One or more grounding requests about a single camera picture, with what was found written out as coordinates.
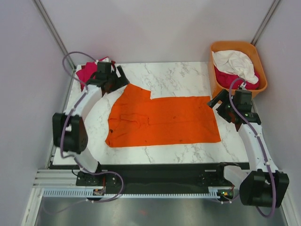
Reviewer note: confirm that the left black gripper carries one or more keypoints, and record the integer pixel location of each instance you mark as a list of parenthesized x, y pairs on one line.
[(122, 78)]

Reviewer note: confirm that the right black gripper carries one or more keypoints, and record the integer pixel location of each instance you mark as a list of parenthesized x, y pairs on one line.
[(223, 96)]

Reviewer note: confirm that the orange t shirt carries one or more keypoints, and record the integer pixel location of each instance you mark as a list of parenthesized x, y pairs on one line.
[(138, 120)]

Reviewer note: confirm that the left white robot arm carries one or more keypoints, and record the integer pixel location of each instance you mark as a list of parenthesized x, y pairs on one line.
[(69, 131)]

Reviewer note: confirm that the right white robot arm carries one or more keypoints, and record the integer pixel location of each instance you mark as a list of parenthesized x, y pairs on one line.
[(259, 159)]

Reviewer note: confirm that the crimson t shirt in basket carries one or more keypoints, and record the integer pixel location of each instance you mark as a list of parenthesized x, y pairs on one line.
[(225, 80)]

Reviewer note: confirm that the folded pink t shirt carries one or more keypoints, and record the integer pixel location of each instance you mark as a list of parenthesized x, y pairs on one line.
[(86, 71)]

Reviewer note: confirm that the white t shirt in basket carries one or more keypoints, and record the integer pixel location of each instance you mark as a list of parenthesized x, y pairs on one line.
[(235, 63)]

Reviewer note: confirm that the right corner aluminium post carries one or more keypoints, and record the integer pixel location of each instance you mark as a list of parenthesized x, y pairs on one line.
[(267, 18)]

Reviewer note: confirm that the corner aluminium post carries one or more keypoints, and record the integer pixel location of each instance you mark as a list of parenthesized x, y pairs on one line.
[(267, 18), (50, 25)]

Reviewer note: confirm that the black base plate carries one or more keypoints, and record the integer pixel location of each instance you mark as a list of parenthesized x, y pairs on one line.
[(183, 178)]

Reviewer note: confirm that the left corner aluminium post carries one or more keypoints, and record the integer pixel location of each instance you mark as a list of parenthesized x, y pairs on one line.
[(50, 25)]

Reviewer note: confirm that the aluminium rail frame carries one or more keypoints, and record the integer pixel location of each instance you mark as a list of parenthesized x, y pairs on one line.
[(51, 179)]

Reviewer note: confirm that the white slotted cable duct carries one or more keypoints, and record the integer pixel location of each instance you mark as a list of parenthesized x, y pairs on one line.
[(70, 191)]

